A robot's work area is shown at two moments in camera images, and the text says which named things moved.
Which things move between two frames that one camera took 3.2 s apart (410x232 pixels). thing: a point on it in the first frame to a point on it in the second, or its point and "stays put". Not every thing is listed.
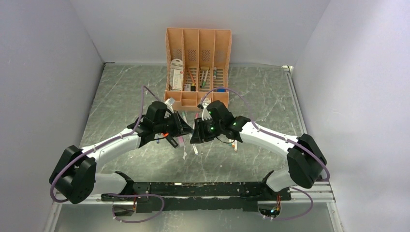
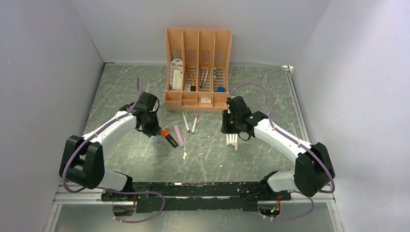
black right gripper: x=200 y=136 to x=226 y=128
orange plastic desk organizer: x=197 y=67 stays put
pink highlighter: x=181 y=141 stays put
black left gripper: x=181 y=127 to x=155 y=129
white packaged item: x=176 y=74 stays put
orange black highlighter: x=170 y=139 stays put
